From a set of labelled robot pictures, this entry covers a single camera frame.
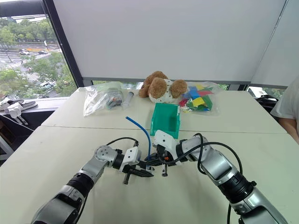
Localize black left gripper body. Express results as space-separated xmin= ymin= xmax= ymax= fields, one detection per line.
xmin=121 ymin=164 xmax=141 ymax=186

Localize brown plush dog toy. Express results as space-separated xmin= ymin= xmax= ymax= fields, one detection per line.
xmin=138 ymin=70 xmax=188 ymax=105

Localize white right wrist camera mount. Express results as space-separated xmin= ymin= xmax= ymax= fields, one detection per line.
xmin=152 ymin=129 xmax=181 ymax=164

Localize black window frame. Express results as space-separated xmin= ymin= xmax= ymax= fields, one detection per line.
xmin=0 ymin=0 xmax=288 ymax=92

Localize clear bag of coloured pieces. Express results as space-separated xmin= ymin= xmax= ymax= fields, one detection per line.
xmin=178 ymin=81 xmax=222 ymax=115

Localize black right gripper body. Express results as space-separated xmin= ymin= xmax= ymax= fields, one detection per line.
xmin=156 ymin=144 xmax=170 ymax=177

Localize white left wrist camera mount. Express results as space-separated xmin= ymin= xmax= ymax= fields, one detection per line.
xmin=118 ymin=147 xmax=142 ymax=173

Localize white and black sandals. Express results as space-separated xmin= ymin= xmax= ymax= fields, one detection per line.
xmin=0 ymin=97 xmax=38 ymax=112

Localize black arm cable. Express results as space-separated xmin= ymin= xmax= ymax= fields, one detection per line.
xmin=106 ymin=136 xmax=140 ymax=150
xmin=167 ymin=133 xmax=244 ymax=176

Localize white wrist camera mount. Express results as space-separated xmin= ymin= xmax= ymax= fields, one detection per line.
xmin=152 ymin=129 xmax=181 ymax=164
xmin=118 ymin=147 xmax=142 ymax=173

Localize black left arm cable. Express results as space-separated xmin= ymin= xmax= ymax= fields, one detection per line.
xmin=106 ymin=136 xmax=140 ymax=150

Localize clear bag of small parts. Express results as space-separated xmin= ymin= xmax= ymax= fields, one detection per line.
xmin=83 ymin=82 xmax=124 ymax=117

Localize green plastic bin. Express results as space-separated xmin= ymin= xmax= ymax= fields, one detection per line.
xmin=149 ymin=103 xmax=182 ymax=139

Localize white roller blind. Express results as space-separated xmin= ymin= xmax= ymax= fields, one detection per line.
xmin=250 ymin=0 xmax=299 ymax=89
xmin=53 ymin=0 xmax=287 ymax=83

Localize person in white shirt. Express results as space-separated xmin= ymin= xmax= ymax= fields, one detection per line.
xmin=270 ymin=76 xmax=299 ymax=141

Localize clear plastic syringe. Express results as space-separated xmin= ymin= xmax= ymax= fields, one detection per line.
xmin=121 ymin=91 xmax=135 ymax=109

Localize blue cable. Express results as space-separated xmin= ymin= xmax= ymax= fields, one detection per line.
xmin=125 ymin=116 xmax=152 ymax=161

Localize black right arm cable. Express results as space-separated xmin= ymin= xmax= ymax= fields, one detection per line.
xmin=167 ymin=133 xmax=244 ymax=176

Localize white plastic device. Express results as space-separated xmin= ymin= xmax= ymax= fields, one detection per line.
xmin=7 ymin=103 xmax=23 ymax=119

